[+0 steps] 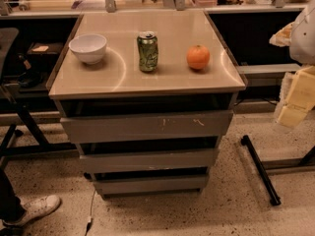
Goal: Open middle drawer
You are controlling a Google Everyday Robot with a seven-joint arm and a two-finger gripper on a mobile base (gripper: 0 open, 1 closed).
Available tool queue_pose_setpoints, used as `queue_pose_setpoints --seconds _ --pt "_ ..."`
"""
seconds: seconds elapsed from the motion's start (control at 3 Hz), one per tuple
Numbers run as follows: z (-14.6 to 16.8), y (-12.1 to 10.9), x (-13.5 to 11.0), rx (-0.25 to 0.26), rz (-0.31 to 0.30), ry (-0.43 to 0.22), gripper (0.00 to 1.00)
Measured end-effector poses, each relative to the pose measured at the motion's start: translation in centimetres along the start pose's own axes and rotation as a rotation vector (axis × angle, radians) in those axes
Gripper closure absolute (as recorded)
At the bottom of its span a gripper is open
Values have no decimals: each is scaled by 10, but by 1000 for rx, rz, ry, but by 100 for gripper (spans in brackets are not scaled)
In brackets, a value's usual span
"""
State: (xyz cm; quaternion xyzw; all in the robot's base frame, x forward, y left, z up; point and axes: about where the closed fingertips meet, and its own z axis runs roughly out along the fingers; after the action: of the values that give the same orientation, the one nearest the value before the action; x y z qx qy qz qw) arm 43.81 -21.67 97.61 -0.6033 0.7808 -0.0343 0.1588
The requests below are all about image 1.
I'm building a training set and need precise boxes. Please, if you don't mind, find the grey drawer cabinet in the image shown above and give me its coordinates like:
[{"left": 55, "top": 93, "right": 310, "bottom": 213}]
[{"left": 49, "top": 10, "right": 245, "bottom": 197}]

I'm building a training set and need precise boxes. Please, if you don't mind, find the black stand leg bar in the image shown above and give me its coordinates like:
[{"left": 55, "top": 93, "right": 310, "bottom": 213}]
[{"left": 241, "top": 135, "right": 282, "bottom": 207}]

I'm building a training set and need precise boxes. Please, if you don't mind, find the grey bottom drawer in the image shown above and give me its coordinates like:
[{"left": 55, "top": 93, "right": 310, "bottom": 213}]
[{"left": 94, "top": 175, "right": 209, "bottom": 195}]

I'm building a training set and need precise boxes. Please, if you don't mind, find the orange fruit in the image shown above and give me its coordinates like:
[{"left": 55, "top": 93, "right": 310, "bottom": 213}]
[{"left": 186, "top": 45, "right": 210, "bottom": 70}]

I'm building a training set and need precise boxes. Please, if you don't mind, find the dark trouser leg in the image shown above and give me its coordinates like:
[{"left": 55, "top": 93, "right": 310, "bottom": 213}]
[{"left": 0, "top": 168, "right": 26, "bottom": 222}]

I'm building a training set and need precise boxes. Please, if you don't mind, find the white ceramic bowl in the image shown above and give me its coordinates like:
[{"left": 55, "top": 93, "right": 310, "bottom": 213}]
[{"left": 69, "top": 33, "right": 107, "bottom": 64}]

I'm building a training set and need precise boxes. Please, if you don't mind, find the green soda can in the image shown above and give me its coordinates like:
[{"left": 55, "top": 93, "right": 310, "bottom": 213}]
[{"left": 137, "top": 31, "right": 158, "bottom": 73}]

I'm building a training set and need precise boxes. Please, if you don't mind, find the white sneaker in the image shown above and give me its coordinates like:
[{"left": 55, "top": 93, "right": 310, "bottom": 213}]
[{"left": 1, "top": 195, "right": 61, "bottom": 227}]

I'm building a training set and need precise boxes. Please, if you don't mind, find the grey drawer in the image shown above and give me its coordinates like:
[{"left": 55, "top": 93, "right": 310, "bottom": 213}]
[
  {"left": 61, "top": 110, "right": 233, "bottom": 144},
  {"left": 94, "top": 175, "right": 209, "bottom": 195},
  {"left": 80, "top": 148, "right": 219, "bottom": 173}
]

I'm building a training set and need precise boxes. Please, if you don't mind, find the grey top drawer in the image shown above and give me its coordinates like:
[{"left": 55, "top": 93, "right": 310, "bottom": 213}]
[{"left": 61, "top": 110, "right": 233, "bottom": 144}]

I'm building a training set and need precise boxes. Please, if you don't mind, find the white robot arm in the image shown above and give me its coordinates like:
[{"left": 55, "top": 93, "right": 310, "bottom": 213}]
[{"left": 269, "top": 0, "right": 315, "bottom": 129}]

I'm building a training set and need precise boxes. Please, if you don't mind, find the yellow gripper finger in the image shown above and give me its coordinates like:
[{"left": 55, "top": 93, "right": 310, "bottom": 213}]
[{"left": 277, "top": 66, "right": 315, "bottom": 128}]

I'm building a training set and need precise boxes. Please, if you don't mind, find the white floor cable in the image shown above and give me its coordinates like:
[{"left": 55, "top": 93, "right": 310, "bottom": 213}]
[{"left": 84, "top": 189, "right": 97, "bottom": 236}]

